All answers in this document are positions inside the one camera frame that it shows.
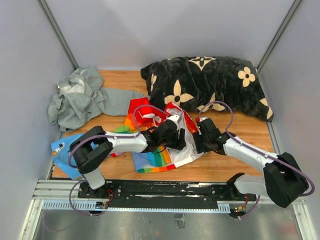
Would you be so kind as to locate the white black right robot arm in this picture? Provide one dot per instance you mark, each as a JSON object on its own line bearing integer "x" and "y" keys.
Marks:
{"x": 281, "y": 178}

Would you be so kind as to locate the left grey metal frame post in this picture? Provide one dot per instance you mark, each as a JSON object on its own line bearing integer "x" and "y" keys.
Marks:
{"x": 44, "y": 6}

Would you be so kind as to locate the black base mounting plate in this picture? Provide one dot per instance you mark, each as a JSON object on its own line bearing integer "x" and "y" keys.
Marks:
{"x": 163, "y": 195}

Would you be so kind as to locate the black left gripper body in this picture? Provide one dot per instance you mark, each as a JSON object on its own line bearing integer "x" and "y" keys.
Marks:
{"x": 171, "y": 142}

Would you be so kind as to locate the grey metal frame post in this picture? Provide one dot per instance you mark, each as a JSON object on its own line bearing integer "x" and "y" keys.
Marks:
{"x": 44, "y": 6}
{"x": 293, "y": 9}

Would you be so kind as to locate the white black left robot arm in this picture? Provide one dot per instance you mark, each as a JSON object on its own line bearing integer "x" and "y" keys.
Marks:
{"x": 90, "y": 150}

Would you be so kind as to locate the black floral plush pillow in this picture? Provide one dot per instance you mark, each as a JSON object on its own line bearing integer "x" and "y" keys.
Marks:
{"x": 202, "y": 83}

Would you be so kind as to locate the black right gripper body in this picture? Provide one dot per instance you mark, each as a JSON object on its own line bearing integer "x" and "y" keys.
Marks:
{"x": 207, "y": 140}

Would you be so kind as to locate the grey zip hoodie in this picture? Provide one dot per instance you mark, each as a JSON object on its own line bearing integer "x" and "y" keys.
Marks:
{"x": 82, "y": 97}

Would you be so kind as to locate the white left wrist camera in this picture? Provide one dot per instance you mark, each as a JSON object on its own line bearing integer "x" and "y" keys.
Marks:
{"x": 176, "y": 118}

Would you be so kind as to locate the right grey metal frame post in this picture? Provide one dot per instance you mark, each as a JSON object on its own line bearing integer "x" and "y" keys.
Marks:
{"x": 293, "y": 9}

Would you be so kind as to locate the rainbow white zip jacket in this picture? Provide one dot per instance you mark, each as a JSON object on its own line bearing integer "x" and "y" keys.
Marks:
{"x": 141, "y": 114}

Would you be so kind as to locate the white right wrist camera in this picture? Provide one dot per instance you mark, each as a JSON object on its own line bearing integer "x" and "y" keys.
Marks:
{"x": 200, "y": 119}

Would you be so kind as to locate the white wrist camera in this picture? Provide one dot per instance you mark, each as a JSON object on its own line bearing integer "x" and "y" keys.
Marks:
{"x": 176, "y": 118}
{"x": 200, "y": 119}

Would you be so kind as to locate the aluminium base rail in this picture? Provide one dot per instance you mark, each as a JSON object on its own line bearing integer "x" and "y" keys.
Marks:
{"x": 62, "y": 194}

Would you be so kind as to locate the blue cartoon print garment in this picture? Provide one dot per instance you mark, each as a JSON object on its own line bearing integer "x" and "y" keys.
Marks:
{"x": 60, "y": 155}

